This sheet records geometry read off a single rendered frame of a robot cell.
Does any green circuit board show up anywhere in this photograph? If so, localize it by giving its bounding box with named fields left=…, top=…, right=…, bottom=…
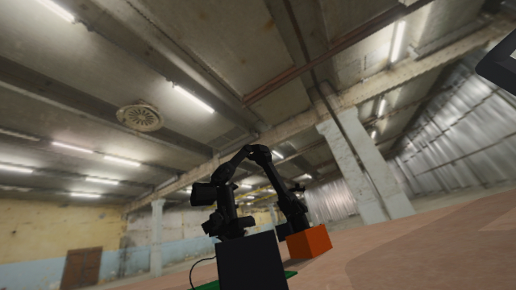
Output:
left=195, top=271, right=298, bottom=290

